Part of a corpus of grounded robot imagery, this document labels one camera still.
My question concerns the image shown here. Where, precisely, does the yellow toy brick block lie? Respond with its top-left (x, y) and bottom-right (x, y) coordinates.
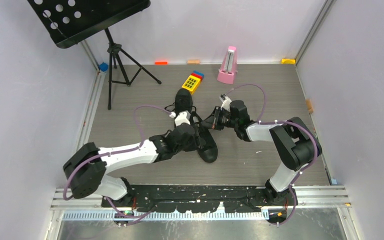
top-left (181, 70), bottom-right (204, 95)

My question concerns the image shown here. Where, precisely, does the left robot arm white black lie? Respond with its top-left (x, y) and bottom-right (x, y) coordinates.
top-left (63, 123), bottom-right (198, 207)

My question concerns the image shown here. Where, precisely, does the yellow corner block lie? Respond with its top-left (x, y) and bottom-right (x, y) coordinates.
top-left (280, 58), bottom-right (296, 65)

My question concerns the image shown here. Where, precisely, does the orange block at wall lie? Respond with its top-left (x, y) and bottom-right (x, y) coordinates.
top-left (154, 61), bottom-right (168, 66)

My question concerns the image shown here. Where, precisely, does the tan wooden block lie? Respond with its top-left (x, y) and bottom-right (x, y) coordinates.
top-left (187, 59), bottom-right (200, 65)

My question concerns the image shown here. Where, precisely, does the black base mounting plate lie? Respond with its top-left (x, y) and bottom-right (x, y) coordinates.
top-left (101, 184), bottom-right (294, 213)

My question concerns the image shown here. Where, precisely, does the black music stand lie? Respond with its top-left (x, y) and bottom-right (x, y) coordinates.
top-left (27, 0), bottom-right (162, 111)

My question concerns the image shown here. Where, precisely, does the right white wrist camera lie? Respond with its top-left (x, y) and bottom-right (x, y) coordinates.
top-left (219, 94), bottom-right (232, 112)

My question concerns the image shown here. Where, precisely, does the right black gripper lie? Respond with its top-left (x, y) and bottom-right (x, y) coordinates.
top-left (200, 106), bottom-right (238, 131)

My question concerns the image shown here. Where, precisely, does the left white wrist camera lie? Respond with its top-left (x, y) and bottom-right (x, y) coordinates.
top-left (169, 111), bottom-right (191, 127)

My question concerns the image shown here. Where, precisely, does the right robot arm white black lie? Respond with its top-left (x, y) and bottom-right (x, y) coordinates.
top-left (202, 100), bottom-right (322, 205)

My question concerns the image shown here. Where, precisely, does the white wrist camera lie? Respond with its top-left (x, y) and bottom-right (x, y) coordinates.
top-left (219, 94), bottom-right (232, 112)
top-left (169, 111), bottom-right (191, 127)

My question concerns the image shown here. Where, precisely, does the black canvas shoe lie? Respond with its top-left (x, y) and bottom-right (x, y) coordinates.
top-left (164, 88), bottom-right (196, 115)
top-left (190, 111), bottom-right (218, 163)

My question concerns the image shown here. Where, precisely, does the wooden block right edge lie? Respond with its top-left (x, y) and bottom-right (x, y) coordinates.
top-left (305, 99), bottom-right (314, 114)

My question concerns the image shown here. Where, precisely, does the blue corner block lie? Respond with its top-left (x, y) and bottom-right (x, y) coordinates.
top-left (99, 62), bottom-right (109, 73)

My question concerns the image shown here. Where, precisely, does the pink metronome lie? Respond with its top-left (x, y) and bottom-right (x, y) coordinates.
top-left (217, 46), bottom-right (237, 85)

